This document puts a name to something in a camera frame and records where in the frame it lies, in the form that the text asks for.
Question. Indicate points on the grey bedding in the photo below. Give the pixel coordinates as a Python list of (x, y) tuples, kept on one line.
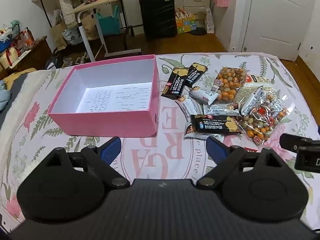
[(13, 100)]

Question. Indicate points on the yellow cloth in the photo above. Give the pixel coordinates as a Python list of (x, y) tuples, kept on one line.
[(13, 78)]

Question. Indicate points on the pair of shoes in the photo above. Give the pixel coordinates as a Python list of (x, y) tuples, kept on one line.
[(75, 60)]

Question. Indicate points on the grey printed bag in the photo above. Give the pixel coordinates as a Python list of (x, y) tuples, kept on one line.
[(71, 37)]

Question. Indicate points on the wooden side table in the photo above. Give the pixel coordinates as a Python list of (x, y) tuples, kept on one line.
[(110, 1)]

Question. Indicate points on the brown paper bag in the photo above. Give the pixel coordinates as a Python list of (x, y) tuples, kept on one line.
[(90, 26), (58, 35)]

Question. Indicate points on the black suitcase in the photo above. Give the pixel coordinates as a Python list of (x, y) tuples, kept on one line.
[(157, 15)]

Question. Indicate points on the wooden nightstand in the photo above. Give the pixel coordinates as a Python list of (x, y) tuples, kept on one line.
[(37, 55)]

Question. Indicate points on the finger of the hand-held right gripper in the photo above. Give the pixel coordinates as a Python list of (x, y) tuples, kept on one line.
[(287, 142)]

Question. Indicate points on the dark round floor item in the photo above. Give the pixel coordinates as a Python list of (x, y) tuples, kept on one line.
[(197, 31)]

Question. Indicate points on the colourful gift bag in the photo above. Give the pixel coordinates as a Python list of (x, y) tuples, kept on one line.
[(185, 23)]

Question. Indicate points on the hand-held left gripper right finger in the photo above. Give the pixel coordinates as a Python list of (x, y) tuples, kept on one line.
[(215, 148)]

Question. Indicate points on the pink cardboard box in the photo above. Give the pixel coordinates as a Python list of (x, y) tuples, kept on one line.
[(100, 125)]

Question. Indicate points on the cream bag with red ribbon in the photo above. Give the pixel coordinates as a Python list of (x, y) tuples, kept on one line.
[(8, 58)]

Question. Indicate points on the white plastic bag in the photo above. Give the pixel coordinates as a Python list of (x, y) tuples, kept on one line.
[(209, 21)]

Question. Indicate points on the grey snack packet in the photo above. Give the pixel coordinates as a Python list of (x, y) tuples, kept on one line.
[(250, 100), (220, 109), (202, 95), (189, 130), (186, 107)]

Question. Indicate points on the red gift box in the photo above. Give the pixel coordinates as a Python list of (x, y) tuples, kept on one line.
[(23, 41)]

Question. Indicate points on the black snack packet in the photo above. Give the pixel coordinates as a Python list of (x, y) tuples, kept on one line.
[(175, 82), (215, 125), (196, 73)]

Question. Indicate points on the white door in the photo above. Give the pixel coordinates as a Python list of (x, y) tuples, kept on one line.
[(275, 17)]

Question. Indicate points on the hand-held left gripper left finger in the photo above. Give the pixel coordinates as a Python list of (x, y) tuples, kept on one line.
[(111, 148)]

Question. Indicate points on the clear bag of coated nuts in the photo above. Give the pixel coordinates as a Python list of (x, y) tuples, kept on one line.
[(262, 127), (228, 85)]

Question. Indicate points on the teal tote bag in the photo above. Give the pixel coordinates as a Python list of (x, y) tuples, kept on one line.
[(108, 25)]

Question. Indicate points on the black backpack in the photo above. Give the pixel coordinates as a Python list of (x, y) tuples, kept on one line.
[(53, 62)]

